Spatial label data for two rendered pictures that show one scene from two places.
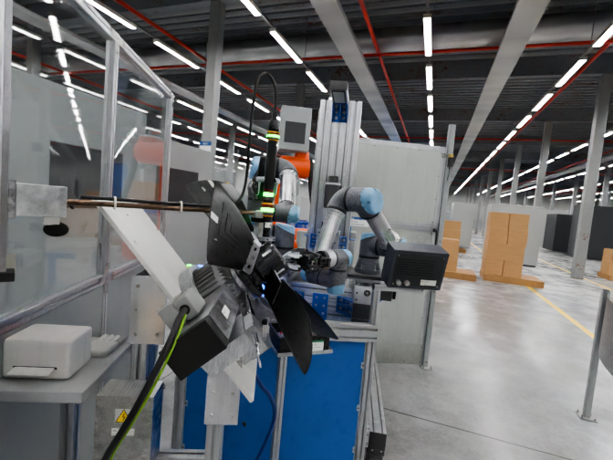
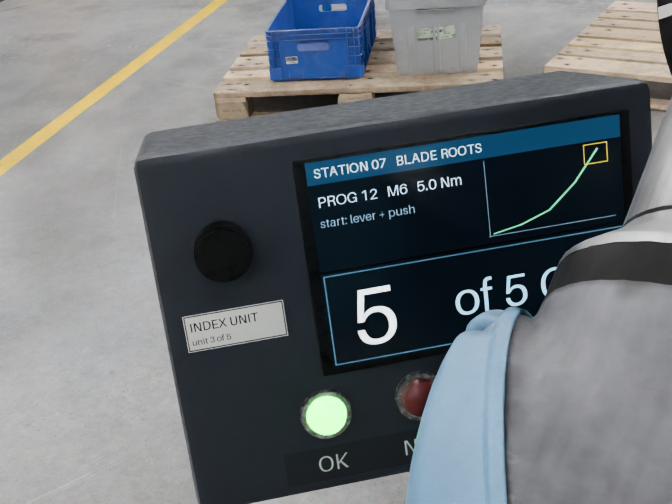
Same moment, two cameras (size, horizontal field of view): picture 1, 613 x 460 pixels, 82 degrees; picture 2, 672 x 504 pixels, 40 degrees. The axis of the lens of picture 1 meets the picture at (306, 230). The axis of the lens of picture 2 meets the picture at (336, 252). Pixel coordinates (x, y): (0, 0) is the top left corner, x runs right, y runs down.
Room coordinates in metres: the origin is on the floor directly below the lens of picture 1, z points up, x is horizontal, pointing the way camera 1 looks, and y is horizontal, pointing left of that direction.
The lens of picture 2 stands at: (2.08, -0.57, 1.42)
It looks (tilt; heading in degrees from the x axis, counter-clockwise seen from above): 30 degrees down; 178
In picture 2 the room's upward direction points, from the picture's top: 6 degrees counter-clockwise
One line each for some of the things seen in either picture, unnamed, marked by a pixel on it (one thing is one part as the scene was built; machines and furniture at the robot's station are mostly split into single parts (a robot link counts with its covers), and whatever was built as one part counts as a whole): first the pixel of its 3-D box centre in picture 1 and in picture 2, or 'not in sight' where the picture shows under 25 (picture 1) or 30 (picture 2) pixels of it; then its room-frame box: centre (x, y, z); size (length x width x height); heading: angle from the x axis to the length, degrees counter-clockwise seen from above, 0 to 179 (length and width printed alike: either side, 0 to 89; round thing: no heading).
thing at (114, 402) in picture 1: (129, 424); not in sight; (0.95, 0.45, 0.73); 0.15 x 0.09 x 0.22; 96
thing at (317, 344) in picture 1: (298, 337); not in sight; (1.42, -0.01, 0.85); 0.22 x 0.17 x 0.07; 110
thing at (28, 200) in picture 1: (37, 200); not in sight; (0.80, 0.61, 1.35); 0.10 x 0.07 x 0.09; 131
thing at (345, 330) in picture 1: (280, 328); not in sight; (1.58, 0.08, 0.82); 0.90 x 0.04 x 0.08; 96
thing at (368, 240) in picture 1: (371, 243); not in sight; (1.98, -0.37, 1.20); 0.13 x 0.12 x 0.14; 51
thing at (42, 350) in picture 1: (46, 352); not in sight; (0.96, 0.70, 0.92); 0.17 x 0.16 x 0.11; 96
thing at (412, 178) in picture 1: (375, 243); not in sight; (3.10, -0.62, 1.10); 1.21 x 0.06 x 2.20; 96
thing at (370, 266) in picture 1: (368, 263); not in sight; (1.99, -0.37, 1.09); 0.15 x 0.15 x 0.10
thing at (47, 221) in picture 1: (56, 226); not in sight; (0.82, 0.59, 1.29); 0.05 x 0.04 x 0.05; 131
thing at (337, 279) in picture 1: (333, 280); not in sight; (1.51, -0.14, 1.07); 0.11 x 0.08 x 0.11; 51
